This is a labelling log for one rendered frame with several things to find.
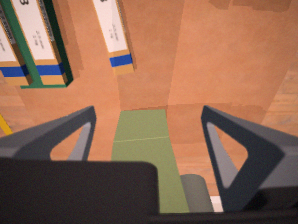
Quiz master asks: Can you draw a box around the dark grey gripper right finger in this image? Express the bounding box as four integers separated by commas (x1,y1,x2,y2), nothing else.
201,105,298,212

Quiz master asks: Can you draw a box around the brown cardboard pack with white e6013 label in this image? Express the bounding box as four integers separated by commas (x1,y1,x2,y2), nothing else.
10,0,68,85

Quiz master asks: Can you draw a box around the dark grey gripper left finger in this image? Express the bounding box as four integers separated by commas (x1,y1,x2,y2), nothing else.
0,105,97,161

